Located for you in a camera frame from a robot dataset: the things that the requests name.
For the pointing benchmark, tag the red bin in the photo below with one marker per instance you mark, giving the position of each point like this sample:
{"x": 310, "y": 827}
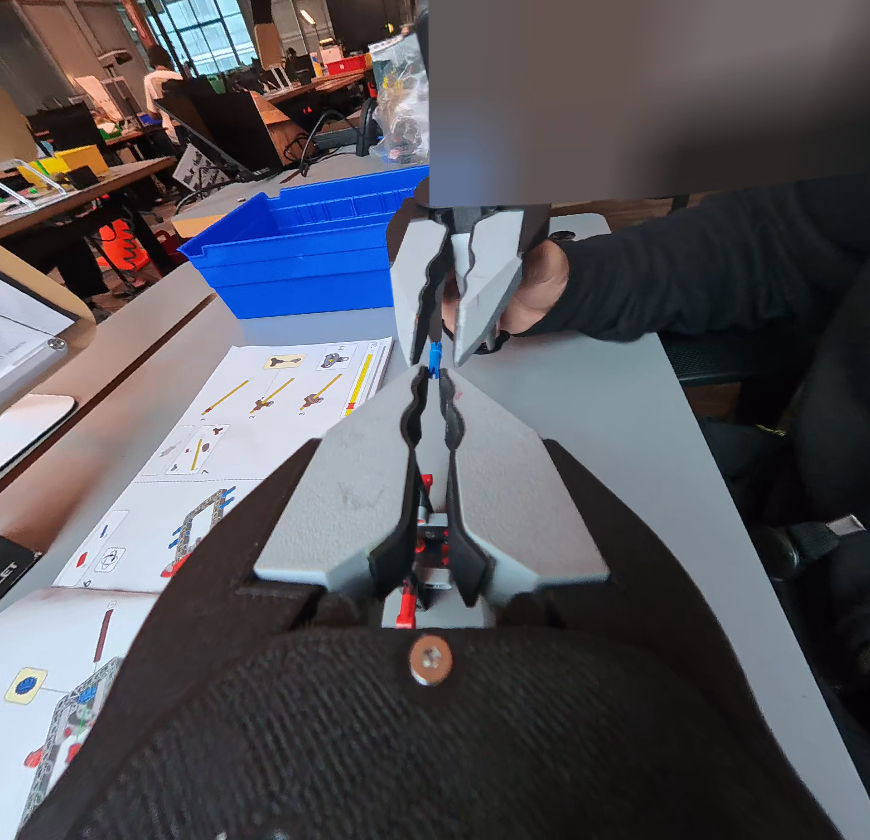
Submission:
{"x": 348, "y": 65}

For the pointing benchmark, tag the person's right hand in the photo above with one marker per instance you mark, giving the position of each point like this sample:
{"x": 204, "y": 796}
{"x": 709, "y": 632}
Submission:
{"x": 540, "y": 289}

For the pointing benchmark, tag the large window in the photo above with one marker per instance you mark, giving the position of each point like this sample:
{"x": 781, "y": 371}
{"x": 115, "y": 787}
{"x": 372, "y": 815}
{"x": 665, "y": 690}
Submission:
{"x": 204, "y": 31}

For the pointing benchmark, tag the lego instruction booklet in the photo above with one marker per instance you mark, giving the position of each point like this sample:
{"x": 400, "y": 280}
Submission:
{"x": 272, "y": 391}

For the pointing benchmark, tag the wooden desk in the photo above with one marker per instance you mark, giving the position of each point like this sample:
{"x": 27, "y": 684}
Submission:
{"x": 88, "y": 187}

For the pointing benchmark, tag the cardboard sheet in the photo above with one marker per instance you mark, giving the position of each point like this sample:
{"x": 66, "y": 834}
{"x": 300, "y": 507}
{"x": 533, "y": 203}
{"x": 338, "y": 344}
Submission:
{"x": 204, "y": 218}

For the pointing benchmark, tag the black bag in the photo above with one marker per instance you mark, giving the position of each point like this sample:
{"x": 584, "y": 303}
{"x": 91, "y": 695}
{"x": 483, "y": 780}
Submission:
{"x": 815, "y": 581}

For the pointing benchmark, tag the blue plastic bin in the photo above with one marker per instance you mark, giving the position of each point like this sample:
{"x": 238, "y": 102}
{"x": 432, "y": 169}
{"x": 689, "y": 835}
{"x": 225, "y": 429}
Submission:
{"x": 306, "y": 269}

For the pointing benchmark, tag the black lego set box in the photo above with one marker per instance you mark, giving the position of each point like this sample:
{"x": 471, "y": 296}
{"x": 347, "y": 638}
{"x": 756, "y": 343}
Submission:
{"x": 13, "y": 568}

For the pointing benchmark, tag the yellow bin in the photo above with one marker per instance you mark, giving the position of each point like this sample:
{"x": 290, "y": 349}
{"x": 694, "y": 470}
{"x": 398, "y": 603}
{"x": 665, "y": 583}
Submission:
{"x": 81, "y": 160}

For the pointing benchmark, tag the person's right forearm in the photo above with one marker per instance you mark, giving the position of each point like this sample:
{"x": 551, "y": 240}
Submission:
{"x": 680, "y": 269}

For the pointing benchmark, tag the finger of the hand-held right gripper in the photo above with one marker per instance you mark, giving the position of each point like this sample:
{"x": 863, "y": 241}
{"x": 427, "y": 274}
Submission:
{"x": 408, "y": 282}
{"x": 486, "y": 275}

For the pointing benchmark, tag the black mesh office chair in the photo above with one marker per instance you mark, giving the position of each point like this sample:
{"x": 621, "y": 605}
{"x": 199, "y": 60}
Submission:
{"x": 734, "y": 360}

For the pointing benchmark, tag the white stand base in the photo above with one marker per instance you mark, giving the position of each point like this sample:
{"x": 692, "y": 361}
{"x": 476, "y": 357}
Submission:
{"x": 27, "y": 425}

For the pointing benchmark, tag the black lego frame assembly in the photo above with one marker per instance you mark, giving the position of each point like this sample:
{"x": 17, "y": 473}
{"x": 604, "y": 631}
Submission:
{"x": 429, "y": 532}

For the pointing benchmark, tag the blue lego pin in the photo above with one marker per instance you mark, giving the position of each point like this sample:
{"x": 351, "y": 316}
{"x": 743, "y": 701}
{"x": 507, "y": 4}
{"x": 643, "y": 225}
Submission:
{"x": 435, "y": 360}

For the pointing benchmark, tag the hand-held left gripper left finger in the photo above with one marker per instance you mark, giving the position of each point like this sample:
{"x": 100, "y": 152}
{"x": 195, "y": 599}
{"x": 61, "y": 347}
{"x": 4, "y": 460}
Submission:
{"x": 340, "y": 493}

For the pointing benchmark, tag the black and white printed board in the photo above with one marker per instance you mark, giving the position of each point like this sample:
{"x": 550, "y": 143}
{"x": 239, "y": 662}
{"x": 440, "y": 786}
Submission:
{"x": 200, "y": 167}

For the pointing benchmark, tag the wooden framed instruction sign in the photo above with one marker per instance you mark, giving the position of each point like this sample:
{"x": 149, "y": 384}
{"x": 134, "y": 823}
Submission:
{"x": 27, "y": 337}

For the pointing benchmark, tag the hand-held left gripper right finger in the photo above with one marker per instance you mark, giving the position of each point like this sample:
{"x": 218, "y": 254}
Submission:
{"x": 516, "y": 493}

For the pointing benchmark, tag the clear bag of lego pieces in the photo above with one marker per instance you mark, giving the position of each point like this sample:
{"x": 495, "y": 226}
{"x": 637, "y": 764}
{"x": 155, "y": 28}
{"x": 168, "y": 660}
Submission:
{"x": 404, "y": 119}

